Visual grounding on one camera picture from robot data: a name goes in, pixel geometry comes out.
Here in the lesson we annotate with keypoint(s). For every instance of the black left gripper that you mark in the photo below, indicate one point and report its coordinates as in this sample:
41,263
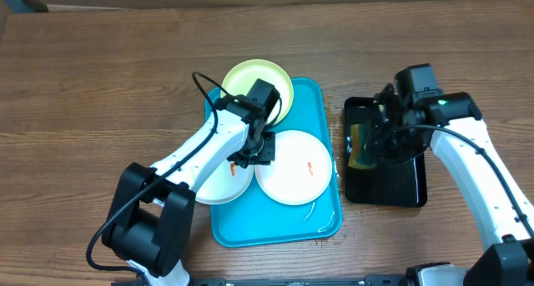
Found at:
265,159

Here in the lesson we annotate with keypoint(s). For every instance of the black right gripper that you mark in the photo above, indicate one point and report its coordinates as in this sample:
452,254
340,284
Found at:
382,154

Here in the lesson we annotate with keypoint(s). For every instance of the yellow green sponge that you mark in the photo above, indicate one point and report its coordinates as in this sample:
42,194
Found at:
360,157

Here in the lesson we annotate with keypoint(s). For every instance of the white plate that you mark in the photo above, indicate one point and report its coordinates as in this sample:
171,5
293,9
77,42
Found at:
226,183
301,171

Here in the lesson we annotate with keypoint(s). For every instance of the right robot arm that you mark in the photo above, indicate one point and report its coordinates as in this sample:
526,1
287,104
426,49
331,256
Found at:
413,114

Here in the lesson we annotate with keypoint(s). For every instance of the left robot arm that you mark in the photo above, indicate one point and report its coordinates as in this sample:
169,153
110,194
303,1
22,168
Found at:
149,220

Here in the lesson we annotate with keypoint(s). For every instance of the black water tray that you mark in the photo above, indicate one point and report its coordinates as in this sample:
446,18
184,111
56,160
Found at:
402,185

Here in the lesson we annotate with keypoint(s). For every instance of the blue plastic tray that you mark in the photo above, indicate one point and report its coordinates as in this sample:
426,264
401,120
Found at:
253,218

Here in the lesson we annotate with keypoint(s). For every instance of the light green plate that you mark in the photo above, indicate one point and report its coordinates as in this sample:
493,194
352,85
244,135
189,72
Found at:
240,79

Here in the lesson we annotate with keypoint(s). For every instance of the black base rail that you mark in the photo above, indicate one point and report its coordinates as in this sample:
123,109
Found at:
292,281

